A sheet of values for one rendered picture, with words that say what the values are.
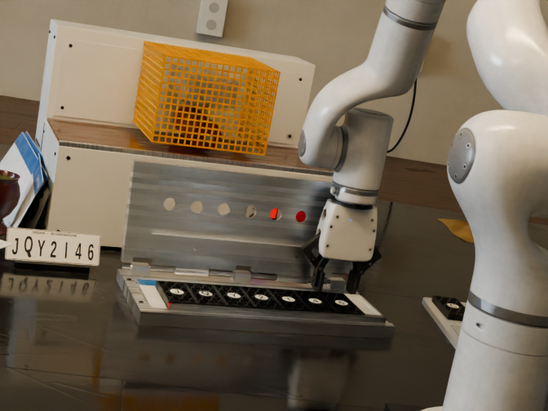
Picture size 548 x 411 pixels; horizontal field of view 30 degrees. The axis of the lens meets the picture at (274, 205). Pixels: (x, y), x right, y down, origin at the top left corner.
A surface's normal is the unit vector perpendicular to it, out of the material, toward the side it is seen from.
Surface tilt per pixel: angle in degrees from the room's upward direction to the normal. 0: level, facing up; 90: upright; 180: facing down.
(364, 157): 90
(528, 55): 60
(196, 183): 81
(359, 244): 88
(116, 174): 90
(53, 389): 0
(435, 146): 90
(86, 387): 0
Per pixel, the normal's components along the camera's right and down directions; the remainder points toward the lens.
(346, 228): 0.31, 0.28
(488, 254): -0.87, 0.29
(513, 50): -0.37, -0.33
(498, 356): -0.37, 0.14
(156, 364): 0.18, -0.96
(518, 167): 0.18, 0.10
